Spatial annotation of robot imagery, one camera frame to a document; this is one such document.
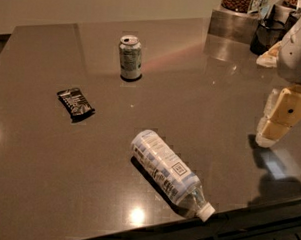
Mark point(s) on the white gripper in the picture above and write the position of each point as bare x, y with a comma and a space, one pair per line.
297, 56

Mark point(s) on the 7up soda can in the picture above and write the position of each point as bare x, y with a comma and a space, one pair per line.
130, 57

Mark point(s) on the blue label plastic water bottle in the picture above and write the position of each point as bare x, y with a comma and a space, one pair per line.
181, 186

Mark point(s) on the crumpled white napkin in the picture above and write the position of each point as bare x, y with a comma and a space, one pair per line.
269, 58

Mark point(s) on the black mesh cup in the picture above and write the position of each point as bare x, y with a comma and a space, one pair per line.
268, 32

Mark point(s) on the stainless steel container base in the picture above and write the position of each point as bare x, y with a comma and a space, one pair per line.
238, 27

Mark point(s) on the jar of nuts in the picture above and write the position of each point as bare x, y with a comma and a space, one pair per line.
240, 6

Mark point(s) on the black snack bar wrapper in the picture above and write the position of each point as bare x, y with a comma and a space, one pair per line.
76, 104

